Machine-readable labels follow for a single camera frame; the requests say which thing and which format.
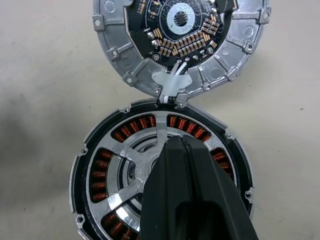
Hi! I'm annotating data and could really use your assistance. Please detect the white motor wires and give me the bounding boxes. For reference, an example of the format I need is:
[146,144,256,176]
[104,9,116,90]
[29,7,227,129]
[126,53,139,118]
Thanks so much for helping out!
[152,61,193,104]

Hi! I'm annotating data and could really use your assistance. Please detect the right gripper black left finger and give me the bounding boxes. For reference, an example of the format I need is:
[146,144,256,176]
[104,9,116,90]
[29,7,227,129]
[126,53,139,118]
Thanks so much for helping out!
[139,136,201,240]

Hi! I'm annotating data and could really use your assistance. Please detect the round motor housing with copper coils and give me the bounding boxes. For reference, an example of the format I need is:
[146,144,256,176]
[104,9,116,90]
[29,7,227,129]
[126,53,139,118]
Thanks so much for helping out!
[68,98,256,240]

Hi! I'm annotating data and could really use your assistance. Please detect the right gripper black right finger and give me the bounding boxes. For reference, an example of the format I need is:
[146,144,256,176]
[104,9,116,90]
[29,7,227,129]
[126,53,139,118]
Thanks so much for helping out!
[182,136,260,240]

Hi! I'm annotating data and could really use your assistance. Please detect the silver spoked rotor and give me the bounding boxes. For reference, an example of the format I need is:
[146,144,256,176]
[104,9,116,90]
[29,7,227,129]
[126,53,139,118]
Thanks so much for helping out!
[85,112,235,240]

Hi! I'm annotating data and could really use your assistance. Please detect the silver motor lid with circuit board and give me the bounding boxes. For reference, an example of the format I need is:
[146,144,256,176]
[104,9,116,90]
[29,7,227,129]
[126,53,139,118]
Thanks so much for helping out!
[91,0,272,101]

